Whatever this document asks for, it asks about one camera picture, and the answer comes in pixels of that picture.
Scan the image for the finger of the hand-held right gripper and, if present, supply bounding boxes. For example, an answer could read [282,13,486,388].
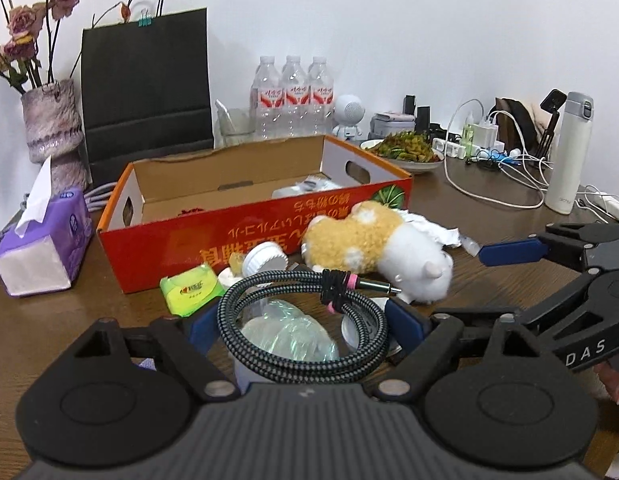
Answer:
[479,222,619,272]

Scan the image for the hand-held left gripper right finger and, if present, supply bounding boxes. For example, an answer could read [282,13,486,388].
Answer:
[375,299,543,401]

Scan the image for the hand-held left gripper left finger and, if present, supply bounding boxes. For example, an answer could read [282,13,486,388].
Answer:
[72,302,240,402]

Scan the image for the black white braided cable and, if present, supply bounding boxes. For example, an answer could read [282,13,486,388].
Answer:
[218,269,404,385]

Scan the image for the green yellow snack packet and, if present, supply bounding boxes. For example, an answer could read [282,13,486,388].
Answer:
[159,263,227,318]

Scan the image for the crushed clear plastic bottle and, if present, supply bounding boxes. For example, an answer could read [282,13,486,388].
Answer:
[234,297,343,396]

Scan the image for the clear plastic wrap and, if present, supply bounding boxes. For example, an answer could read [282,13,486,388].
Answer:
[399,211,463,251]

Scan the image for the orange cardboard box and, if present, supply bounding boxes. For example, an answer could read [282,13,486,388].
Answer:
[96,134,414,295]

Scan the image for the yellow white plush hamster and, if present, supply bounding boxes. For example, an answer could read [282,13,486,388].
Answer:
[302,201,454,306]

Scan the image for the person's right hand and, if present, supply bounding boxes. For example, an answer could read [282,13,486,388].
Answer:
[593,357,619,405]

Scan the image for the black blue earphones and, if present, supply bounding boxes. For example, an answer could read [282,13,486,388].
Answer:
[464,154,523,172]

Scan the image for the white round jar lid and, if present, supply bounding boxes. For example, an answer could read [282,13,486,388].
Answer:
[242,241,290,278]

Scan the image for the white extension socket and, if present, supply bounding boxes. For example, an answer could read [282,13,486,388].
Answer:
[582,185,619,226]

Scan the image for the white thermos bottle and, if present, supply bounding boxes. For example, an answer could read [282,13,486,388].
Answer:
[544,91,594,216]

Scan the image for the white power strip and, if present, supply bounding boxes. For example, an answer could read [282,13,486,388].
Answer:
[432,137,507,160]

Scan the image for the white charger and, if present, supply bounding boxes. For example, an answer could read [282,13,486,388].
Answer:
[477,117,500,153]

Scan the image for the small green spray bottle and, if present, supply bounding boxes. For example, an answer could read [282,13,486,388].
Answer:
[462,112,477,158]

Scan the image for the brown bag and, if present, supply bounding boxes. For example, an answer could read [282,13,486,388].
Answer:
[494,97,537,153]

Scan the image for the white plate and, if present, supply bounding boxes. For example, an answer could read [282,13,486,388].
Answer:
[360,137,446,175]

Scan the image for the stir-fried green vegetables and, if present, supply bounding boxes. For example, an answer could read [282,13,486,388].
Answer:
[367,130,440,163]

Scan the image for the black phone holder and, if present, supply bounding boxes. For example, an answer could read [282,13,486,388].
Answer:
[532,89,567,161]

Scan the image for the purple tissue pack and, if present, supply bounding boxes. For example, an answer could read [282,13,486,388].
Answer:
[0,155,94,297]

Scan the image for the white printed packet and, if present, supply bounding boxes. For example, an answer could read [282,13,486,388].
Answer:
[272,175,345,200]

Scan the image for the white printed tin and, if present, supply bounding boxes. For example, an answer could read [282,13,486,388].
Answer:
[370,110,417,137]

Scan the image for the clear drinking glass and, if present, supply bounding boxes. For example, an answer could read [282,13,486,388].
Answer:
[216,100,256,150]

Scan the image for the white robot speaker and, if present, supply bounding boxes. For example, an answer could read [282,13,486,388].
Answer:
[332,94,366,142]

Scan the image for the clear water bottle red label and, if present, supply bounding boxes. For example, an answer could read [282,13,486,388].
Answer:
[249,56,282,141]
[308,56,336,136]
[280,55,310,137]

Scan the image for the black paper bag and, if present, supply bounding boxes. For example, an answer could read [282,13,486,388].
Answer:
[80,0,215,186]

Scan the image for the grey textured vase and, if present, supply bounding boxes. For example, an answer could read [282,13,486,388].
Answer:
[20,79,90,193]

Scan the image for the long white cable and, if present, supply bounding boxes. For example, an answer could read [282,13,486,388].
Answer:
[444,100,555,208]

